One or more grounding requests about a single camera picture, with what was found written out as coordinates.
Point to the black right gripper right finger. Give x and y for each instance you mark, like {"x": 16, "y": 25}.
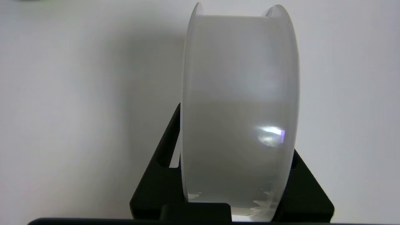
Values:
{"x": 306, "y": 193}

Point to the translucent white plastic spool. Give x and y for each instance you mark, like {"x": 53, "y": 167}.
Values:
{"x": 240, "y": 109}

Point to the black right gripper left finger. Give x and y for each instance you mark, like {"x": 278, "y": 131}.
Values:
{"x": 156, "y": 184}

